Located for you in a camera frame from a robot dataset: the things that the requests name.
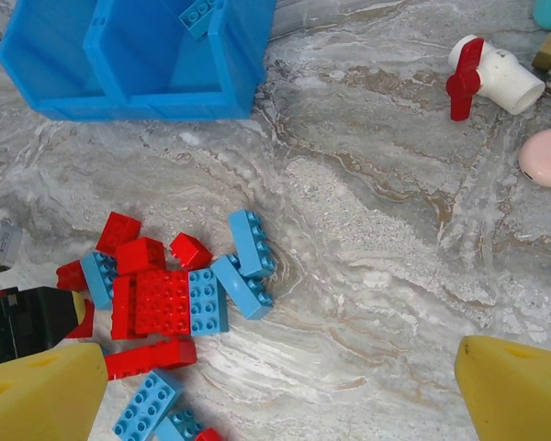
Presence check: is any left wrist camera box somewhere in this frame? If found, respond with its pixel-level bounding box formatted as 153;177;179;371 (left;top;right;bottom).
0;221;24;277

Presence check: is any pink round case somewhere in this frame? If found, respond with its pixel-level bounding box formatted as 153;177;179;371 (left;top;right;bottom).
518;128;551;188

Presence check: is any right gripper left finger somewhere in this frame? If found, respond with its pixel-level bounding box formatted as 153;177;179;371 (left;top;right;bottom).
0;342;109;441

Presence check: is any white valve with red handle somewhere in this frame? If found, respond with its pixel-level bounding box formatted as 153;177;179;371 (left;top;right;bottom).
444;34;546;122

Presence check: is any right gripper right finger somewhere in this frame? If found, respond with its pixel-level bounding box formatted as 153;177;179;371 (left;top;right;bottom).
454;334;551;441

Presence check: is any blue lego brick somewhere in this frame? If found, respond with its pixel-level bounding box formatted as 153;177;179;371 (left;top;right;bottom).
228;209;278;279
178;0;221;40
187;267;231;335
152;408;207;441
209;254;276;322
80;251;119;311
112;368;185;441

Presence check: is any blue two-compartment plastic bin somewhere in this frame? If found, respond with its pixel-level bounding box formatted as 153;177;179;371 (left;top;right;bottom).
0;0;276;121

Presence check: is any long red lego brick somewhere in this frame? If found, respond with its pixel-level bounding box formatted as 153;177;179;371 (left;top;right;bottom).
103;337;198;381

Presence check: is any large red lego plate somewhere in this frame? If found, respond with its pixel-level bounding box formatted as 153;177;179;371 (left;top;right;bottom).
134;269;192;335

